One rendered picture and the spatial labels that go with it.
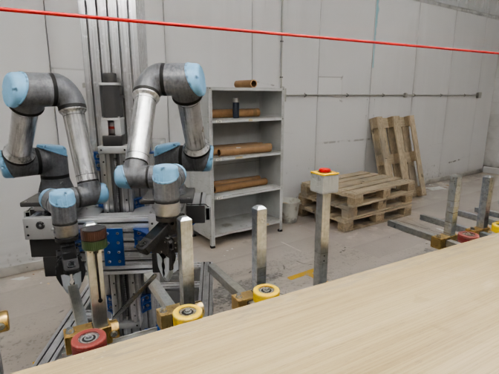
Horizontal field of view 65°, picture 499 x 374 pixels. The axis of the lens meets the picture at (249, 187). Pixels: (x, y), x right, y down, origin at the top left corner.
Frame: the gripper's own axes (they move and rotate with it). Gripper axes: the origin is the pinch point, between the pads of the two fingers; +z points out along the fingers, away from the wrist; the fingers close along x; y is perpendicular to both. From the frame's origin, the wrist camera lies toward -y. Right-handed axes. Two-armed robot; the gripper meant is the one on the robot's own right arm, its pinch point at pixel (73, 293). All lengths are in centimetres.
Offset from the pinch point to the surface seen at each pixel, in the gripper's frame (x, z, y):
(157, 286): -24.8, -2.5, -13.6
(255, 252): -52, -16, -32
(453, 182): -152, -28, -31
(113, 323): -7.2, -4.4, -32.4
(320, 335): -50, -8, -68
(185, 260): -28.2, -18.9, -33.0
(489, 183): -177, -25, -33
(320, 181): -77, -37, -33
